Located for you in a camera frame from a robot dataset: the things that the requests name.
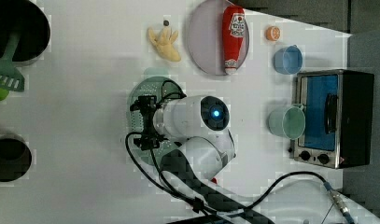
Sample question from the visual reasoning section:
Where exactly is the silver toaster oven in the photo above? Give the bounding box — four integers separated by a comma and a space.
293, 69, 374, 169

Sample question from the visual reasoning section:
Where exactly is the green plastic cup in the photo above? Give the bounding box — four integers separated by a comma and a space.
268, 104, 305, 140

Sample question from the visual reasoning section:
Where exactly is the purple plate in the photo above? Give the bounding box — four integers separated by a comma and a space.
187, 0, 249, 76

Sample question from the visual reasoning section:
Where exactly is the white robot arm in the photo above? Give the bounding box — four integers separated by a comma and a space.
125, 95, 274, 224

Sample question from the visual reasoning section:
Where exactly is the large black pot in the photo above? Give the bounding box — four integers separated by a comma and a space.
0, 0, 51, 64

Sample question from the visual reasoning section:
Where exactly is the blue plastic cup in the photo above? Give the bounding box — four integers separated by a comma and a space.
273, 45, 303, 75

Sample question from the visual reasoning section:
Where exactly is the red ketchup bottle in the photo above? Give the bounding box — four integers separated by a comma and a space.
221, 6, 246, 75

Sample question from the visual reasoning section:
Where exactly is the orange slice toy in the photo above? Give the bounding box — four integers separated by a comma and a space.
265, 26, 280, 41

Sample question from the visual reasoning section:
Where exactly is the green slotted spatula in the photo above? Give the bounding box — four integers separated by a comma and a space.
0, 32, 25, 92

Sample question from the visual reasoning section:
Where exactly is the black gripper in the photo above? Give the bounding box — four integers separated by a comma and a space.
130, 95, 160, 151

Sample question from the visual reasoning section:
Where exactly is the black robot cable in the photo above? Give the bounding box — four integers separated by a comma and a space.
124, 79, 357, 224

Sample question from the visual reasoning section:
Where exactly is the small black pot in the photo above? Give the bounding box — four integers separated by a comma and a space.
0, 135, 33, 182

